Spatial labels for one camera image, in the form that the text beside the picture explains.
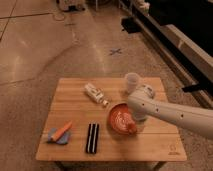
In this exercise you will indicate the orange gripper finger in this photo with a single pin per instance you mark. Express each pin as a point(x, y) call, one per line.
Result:
point(131, 127)

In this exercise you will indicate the orange ceramic bowl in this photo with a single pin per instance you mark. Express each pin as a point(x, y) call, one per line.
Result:
point(118, 117)

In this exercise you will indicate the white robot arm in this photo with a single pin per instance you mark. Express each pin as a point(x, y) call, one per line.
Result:
point(141, 103)

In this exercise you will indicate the wooden folding table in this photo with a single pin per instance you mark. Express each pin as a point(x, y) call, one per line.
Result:
point(155, 141)

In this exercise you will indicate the black white striped block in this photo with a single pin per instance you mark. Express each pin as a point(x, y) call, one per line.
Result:
point(92, 138)

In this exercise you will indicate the white plastic bottle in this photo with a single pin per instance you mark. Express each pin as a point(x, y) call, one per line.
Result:
point(96, 94)

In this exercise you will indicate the blue cloth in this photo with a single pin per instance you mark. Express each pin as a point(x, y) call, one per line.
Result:
point(63, 140)

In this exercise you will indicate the orange carrot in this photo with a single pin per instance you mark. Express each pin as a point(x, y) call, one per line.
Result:
point(61, 131)

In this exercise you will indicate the black box on floor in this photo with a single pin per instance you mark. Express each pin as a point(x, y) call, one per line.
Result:
point(130, 25)

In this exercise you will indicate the dark shelf unit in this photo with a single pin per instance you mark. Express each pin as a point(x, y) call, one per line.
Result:
point(182, 33)

